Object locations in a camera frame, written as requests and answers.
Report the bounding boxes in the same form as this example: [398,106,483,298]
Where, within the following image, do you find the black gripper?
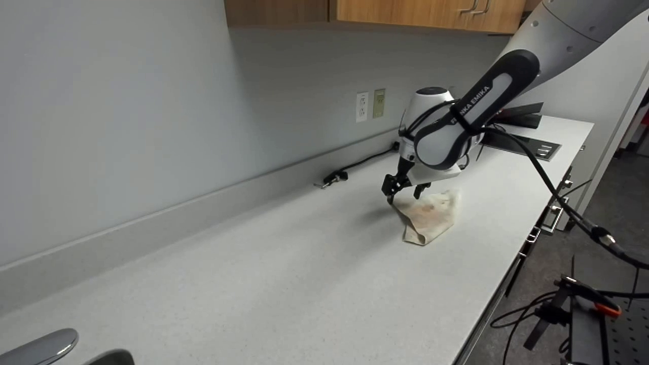
[380,154,434,205]

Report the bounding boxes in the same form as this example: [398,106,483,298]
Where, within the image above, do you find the stained cream towel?
[394,187,466,247]

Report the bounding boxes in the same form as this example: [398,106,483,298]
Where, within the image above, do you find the white electrical outlet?
[354,90,374,126]

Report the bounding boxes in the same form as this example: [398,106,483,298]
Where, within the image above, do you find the orange and black clamp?
[553,272,624,320]

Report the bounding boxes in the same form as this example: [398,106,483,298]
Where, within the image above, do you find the black perforated board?
[569,286,649,365]

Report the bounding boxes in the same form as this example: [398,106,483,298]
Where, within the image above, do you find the dark grey sink fixture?
[85,346,136,365]

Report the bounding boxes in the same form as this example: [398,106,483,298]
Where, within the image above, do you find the black power cable with plug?
[321,140,402,189]

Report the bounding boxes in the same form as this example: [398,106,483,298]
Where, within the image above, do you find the beige wall plate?
[372,85,389,122]

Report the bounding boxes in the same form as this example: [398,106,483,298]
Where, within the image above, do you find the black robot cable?
[484,123,649,272]

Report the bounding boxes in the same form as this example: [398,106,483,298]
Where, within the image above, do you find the black floor cable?
[488,286,649,365]

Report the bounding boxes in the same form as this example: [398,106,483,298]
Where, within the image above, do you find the wooden wall cabinet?
[224,0,544,34]

